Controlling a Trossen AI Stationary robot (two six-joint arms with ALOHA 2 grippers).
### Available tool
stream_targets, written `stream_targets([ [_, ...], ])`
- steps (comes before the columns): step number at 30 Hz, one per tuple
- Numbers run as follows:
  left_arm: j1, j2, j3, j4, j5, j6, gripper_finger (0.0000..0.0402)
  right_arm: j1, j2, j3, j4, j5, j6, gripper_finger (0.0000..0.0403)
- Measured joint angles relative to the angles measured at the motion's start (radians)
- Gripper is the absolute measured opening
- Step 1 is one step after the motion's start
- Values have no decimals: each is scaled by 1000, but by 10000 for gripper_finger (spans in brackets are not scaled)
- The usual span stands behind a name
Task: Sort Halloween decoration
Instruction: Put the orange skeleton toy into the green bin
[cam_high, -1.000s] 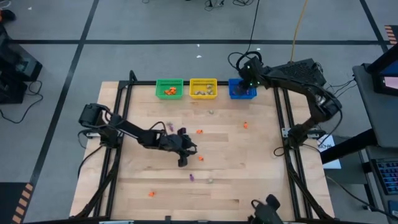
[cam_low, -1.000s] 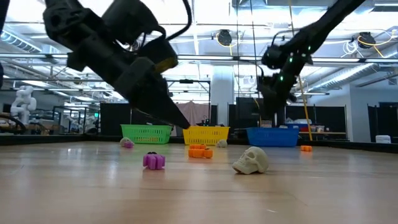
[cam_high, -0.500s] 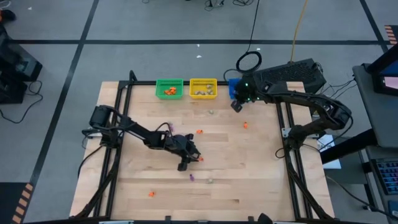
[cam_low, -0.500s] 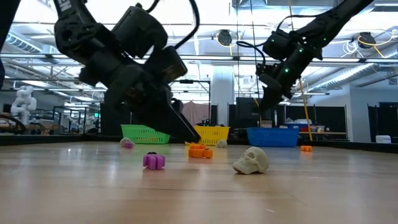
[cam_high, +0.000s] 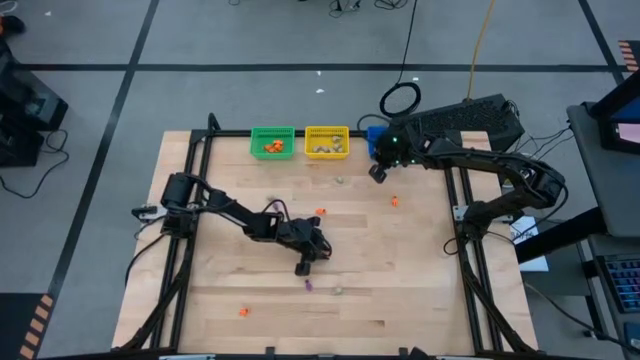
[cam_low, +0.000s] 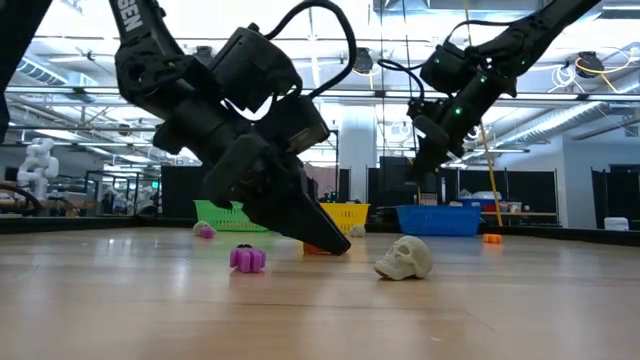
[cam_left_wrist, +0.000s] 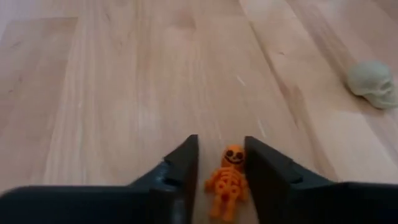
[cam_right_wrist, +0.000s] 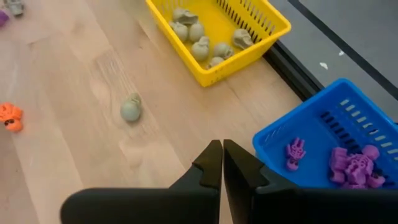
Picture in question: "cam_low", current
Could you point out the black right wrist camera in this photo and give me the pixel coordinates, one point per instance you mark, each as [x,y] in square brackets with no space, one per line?
[425,107]

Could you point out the blue plastic basket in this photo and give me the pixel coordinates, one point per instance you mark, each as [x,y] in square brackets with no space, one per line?
[437,222]

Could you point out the black metal frame stand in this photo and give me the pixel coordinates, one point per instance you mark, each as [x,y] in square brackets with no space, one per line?
[337,165]

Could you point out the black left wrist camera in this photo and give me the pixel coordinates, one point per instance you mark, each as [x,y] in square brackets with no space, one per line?
[295,125]

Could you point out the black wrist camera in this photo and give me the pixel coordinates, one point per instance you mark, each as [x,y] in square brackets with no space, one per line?
[425,107]
[295,125]

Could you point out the yellow plastic basket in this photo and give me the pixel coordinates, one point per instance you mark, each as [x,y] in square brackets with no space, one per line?
[350,215]

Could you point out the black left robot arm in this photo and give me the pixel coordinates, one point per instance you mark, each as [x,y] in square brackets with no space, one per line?
[145,65]

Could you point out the long ceiling light rail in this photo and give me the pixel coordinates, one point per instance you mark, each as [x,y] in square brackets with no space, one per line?
[550,96]

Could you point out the white square pillar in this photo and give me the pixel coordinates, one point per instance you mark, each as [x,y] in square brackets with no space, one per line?
[357,150]

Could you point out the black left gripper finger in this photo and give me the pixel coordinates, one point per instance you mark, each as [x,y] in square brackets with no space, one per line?
[290,215]
[320,205]

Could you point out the beige cloth curtain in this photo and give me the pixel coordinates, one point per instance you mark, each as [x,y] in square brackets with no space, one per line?
[325,180]

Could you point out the green plastic basket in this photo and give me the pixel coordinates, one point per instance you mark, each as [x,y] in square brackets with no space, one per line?
[220,220]

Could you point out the black partition panel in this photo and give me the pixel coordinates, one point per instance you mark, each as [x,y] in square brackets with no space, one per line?
[182,192]
[617,195]
[395,185]

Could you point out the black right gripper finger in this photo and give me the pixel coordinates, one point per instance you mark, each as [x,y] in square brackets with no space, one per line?
[430,135]

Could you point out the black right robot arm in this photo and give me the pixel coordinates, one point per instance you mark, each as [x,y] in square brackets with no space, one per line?
[540,30]

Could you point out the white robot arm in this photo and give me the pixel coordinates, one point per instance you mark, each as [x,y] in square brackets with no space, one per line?
[37,167]

